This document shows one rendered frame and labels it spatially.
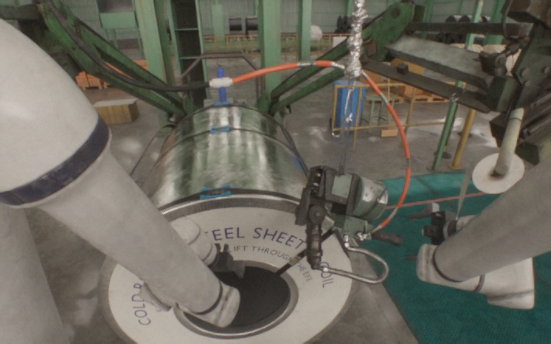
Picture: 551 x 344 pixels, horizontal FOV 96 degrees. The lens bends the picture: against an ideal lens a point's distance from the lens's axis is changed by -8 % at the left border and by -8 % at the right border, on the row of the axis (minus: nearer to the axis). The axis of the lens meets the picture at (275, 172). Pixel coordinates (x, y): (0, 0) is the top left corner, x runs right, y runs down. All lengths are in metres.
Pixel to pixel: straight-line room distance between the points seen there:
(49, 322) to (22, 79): 0.36
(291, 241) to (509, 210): 0.83
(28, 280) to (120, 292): 0.89
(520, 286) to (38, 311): 0.86
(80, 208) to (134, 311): 1.14
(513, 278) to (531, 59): 0.69
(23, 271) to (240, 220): 0.70
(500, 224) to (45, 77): 0.51
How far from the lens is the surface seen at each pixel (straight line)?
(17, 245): 0.45
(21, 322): 0.49
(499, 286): 0.76
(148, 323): 1.50
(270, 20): 5.45
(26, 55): 0.28
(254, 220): 1.02
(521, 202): 0.40
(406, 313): 2.43
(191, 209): 0.98
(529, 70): 1.15
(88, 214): 0.33
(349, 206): 0.88
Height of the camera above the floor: 1.89
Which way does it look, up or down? 29 degrees down
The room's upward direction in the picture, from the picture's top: 1 degrees counter-clockwise
